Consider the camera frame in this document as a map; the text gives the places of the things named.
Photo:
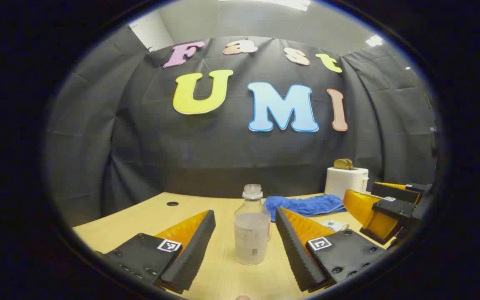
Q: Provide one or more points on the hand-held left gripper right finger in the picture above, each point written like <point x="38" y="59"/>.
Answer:
<point x="296" y="254"/>

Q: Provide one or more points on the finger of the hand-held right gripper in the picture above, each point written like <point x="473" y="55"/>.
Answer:
<point x="394" y="193"/>
<point x="394" y="208"/>

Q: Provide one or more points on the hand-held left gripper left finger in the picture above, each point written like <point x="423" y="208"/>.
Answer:
<point x="194" y="254"/>

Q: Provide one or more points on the clear plastic water bottle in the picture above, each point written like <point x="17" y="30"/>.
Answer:
<point x="251" y="233"/>

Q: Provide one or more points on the white blue-patterned teacup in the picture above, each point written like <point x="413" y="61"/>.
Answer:
<point x="342" y="228"/>

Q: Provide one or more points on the blue towel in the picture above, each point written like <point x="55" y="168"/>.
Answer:
<point x="306" y="205"/>

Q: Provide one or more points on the white toaster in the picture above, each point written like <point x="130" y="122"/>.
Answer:
<point x="345" y="182"/>

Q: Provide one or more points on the round black desk grommet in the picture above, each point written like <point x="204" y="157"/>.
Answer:
<point x="172" y="203"/>

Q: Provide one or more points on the black backdrop cloth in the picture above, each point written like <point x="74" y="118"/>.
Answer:
<point x="223" y="154"/>

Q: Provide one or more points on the small ceiling light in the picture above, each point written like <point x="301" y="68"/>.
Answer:
<point x="374" y="41"/>

